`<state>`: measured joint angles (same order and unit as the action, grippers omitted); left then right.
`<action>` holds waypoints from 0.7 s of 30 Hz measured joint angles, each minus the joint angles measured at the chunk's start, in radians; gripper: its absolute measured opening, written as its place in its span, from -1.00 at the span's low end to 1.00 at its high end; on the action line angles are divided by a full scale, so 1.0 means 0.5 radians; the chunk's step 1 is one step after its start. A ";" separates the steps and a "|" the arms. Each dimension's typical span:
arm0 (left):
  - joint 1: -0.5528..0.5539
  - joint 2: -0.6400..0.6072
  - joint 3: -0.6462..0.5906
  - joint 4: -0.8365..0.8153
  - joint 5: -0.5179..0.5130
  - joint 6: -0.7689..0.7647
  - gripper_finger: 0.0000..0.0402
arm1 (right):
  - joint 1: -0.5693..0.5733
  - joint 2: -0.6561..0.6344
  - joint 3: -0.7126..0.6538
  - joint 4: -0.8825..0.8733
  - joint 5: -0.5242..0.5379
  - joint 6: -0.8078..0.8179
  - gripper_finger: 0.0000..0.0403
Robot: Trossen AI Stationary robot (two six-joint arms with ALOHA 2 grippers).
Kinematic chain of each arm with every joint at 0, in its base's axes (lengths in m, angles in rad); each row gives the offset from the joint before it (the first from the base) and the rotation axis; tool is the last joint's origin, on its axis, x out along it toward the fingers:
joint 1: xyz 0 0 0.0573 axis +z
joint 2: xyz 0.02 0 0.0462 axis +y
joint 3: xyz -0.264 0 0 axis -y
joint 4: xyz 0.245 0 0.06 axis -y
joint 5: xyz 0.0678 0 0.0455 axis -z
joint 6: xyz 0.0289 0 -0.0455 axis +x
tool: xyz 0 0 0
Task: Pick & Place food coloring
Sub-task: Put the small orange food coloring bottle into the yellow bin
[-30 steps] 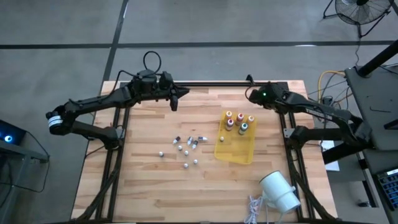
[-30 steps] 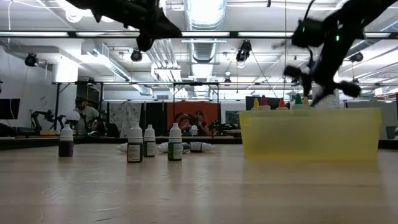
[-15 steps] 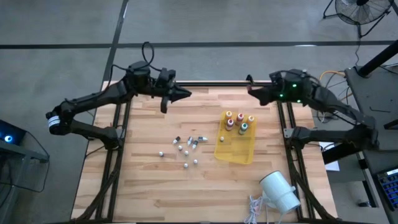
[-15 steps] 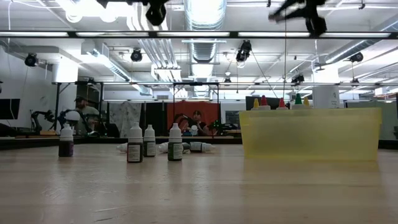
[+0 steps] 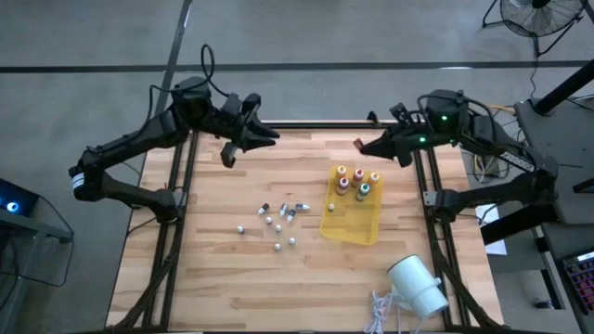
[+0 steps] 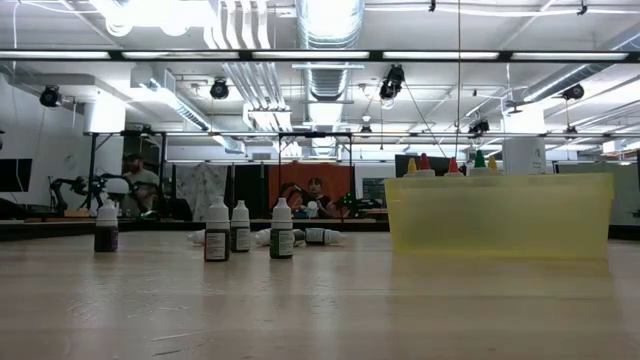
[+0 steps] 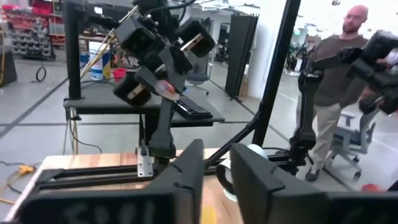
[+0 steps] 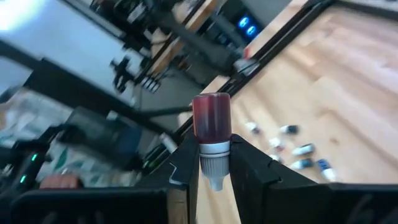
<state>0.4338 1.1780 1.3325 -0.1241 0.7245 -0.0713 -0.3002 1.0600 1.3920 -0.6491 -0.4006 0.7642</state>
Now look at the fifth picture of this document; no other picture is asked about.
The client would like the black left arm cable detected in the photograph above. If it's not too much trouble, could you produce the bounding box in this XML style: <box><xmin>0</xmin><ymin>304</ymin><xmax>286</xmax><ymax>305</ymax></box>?
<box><xmin>148</xmin><ymin>44</ymin><xmax>233</xmax><ymax>98</ymax></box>

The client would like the computer with blue light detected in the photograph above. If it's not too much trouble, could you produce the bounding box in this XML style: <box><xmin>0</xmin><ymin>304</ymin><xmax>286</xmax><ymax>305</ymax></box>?
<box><xmin>0</xmin><ymin>178</ymin><xmax>41</xmax><ymax>217</ymax></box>

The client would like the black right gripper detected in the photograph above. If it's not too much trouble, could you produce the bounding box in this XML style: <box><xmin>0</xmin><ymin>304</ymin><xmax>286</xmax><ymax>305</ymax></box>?
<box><xmin>355</xmin><ymin>121</ymin><xmax>435</xmax><ymax>158</ymax></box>

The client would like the dark metal stand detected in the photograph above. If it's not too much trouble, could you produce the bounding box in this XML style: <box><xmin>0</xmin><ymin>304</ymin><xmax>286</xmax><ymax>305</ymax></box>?
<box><xmin>0</xmin><ymin>208</ymin><xmax>75</xmax><ymax>334</ymax></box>

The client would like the grey cart top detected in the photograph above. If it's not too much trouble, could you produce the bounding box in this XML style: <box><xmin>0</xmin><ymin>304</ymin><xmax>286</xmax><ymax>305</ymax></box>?
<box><xmin>513</xmin><ymin>95</ymin><xmax>594</xmax><ymax>226</ymax></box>

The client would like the black cart beam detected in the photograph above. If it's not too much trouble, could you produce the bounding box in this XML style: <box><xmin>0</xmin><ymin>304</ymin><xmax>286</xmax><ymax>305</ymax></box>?
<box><xmin>480</xmin><ymin>197</ymin><xmax>558</xmax><ymax>246</ymax></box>

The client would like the black aluminium table frame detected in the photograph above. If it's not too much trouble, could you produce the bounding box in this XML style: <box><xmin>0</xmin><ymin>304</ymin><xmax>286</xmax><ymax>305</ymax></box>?
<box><xmin>106</xmin><ymin>119</ymin><xmax>502</xmax><ymax>334</ymax></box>

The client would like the black floor fan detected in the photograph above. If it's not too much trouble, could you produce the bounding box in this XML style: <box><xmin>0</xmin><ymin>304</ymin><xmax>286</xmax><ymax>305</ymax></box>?
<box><xmin>481</xmin><ymin>0</ymin><xmax>589</xmax><ymax>58</ymax></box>

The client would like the yellow translucent plastic bin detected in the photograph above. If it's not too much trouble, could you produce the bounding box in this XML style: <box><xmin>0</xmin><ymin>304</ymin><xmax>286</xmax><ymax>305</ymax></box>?
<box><xmin>318</xmin><ymin>163</ymin><xmax>386</xmax><ymax>247</ymax></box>

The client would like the black pole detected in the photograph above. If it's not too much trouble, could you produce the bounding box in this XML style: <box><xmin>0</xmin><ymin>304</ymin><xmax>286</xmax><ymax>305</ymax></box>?
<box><xmin>533</xmin><ymin>58</ymin><xmax>594</xmax><ymax>116</ymax></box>

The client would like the keyboard with coloured keys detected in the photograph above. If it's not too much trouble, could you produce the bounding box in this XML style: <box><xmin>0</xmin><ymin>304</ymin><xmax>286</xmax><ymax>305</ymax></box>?
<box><xmin>561</xmin><ymin>250</ymin><xmax>594</xmax><ymax>315</ymax></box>

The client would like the white coiled cable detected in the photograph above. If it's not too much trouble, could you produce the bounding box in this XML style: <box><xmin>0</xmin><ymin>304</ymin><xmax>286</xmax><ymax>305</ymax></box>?
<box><xmin>364</xmin><ymin>289</ymin><xmax>405</xmax><ymax>334</ymax></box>

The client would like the white paper sheet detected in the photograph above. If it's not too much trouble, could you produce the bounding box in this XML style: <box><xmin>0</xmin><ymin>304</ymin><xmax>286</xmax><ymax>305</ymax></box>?
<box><xmin>475</xmin><ymin>202</ymin><xmax>509</xmax><ymax>257</ymax></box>

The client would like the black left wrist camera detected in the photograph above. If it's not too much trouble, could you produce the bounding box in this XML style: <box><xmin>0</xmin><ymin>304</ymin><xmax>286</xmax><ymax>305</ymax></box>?
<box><xmin>220</xmin><ymin>141</ymin><xmax>239</xmax><ymax>169</ymax></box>

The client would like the white cylindrical lamp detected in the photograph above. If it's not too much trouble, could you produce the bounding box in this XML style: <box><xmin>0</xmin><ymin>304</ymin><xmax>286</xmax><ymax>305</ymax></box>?
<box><xmin>386</xmin><ymin>253</ymin><xmax>450</xmax><ymax>321</ymax></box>

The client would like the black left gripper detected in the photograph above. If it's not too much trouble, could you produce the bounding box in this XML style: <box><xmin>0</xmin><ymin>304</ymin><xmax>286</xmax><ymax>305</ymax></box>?
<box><xmin>217</xmin><ymin>92</ymin><xmax>281</xmax><ymax>152</ymax></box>

